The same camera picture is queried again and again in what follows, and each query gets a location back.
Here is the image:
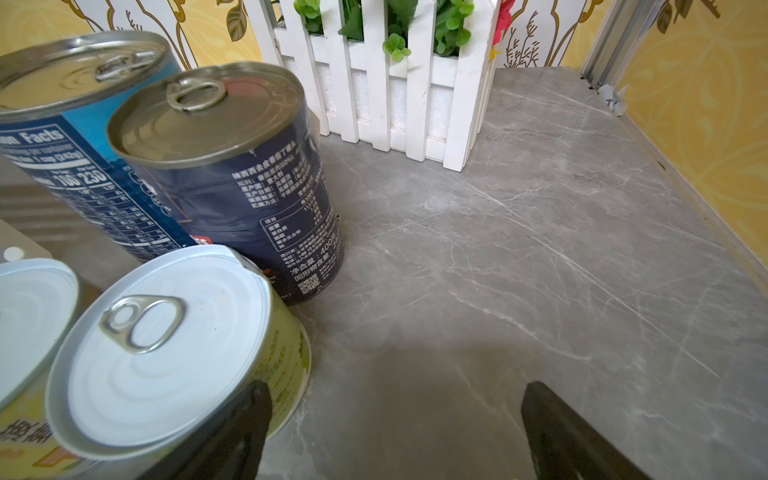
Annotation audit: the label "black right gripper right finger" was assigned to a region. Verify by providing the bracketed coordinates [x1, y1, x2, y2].
[521, 381, 649, 480]

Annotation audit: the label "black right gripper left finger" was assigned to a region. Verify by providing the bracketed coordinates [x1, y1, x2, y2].
[141, 380, 272, 479]

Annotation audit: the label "green label white lid can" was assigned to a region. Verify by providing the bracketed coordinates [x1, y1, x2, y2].
[44, 245, 312, 461]

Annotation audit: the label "yellow label white lid can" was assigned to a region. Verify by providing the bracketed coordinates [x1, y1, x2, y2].
[1, 258, 93, 479]

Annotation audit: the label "dark blue tomato can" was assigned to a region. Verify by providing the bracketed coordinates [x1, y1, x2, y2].
[106, 62, 343, 305]

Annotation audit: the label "tall blue nutrition label can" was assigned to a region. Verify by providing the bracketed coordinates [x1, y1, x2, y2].
[1, 31, 195, 261]

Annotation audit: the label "white picket fence flower planter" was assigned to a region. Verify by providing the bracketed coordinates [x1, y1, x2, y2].
[244, 1, 501, 172]

